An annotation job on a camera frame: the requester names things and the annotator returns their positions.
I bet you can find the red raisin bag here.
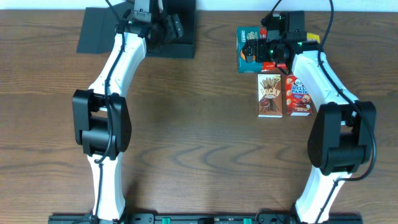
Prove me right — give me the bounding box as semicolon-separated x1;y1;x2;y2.
260;27;287;73

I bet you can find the teal cookie box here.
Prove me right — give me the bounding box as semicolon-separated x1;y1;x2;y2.
236;26;267;73

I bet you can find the brown Pocky box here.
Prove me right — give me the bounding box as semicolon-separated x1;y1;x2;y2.
257;74;283;118

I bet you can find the black gift box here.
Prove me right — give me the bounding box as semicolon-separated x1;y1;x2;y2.
76;0;197;58

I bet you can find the red Hello Panda box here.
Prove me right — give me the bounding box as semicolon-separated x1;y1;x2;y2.
285;75;313;116

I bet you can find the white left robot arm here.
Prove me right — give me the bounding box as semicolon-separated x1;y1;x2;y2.
72;1;183;223

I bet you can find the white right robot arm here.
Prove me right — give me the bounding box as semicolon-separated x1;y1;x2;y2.
243;11;377;223

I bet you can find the yellow candy bag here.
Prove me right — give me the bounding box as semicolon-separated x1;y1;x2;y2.
307;32;320;43

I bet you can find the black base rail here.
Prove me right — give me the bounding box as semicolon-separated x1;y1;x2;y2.
47;213;363;224

